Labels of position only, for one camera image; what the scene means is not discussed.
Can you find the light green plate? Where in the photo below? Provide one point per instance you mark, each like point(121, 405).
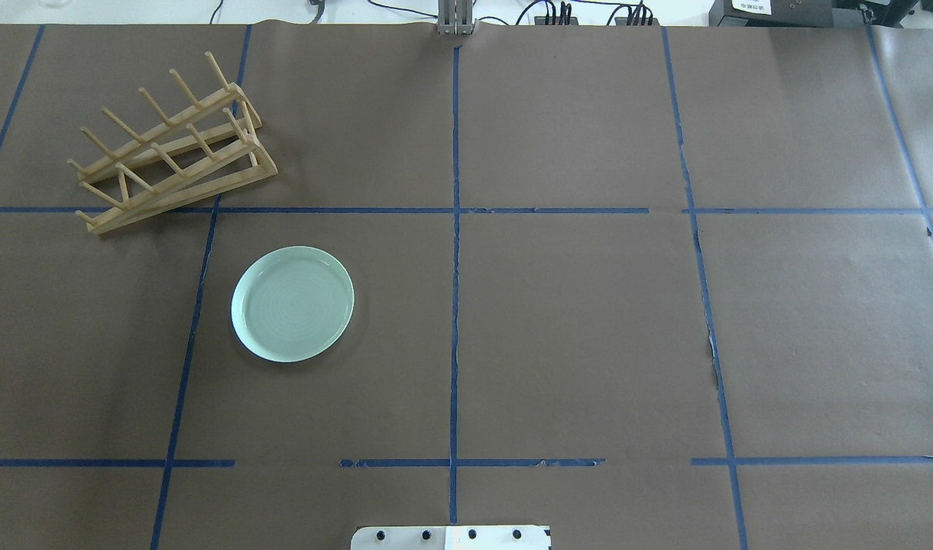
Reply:
point(292, 304)

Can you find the wooden plate rack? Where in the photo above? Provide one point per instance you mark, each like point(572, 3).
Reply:
point(210, 147)

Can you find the black box with label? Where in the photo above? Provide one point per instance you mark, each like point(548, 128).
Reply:
point(783, 14)

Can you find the grey aluminium post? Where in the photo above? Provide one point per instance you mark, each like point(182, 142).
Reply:
point(455, 17)

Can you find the white mount base plate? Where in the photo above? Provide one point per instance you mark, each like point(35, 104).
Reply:
point(453, 537)

